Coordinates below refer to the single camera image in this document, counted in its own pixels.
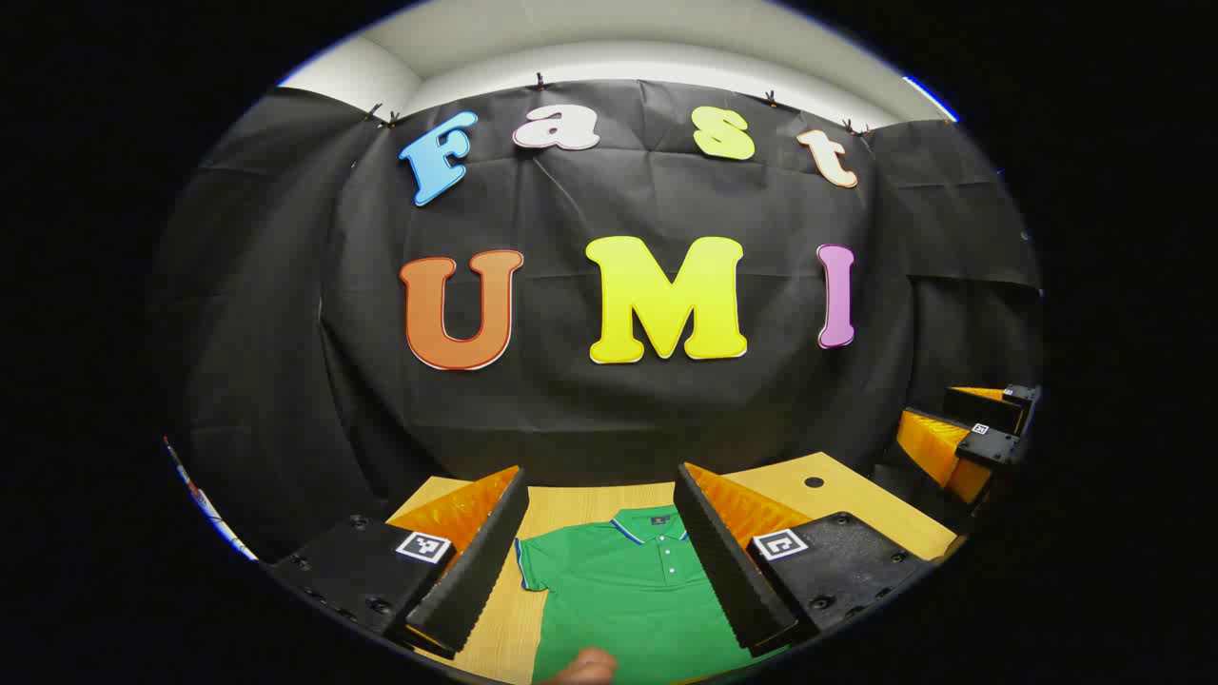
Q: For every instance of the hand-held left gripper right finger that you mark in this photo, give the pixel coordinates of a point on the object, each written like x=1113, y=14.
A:
x=728, y=571

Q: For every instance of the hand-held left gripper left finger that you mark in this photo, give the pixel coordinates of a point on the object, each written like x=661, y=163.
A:
x=476, y=571

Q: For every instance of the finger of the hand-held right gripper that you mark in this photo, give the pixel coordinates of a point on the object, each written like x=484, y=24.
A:
x=994, y=445
x=990, y=407

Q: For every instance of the green collared T-shirt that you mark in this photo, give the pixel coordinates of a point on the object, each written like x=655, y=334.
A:
x=618, y=599

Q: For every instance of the black backdrop cloth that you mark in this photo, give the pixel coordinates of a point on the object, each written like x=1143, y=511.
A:
x=666, y=419

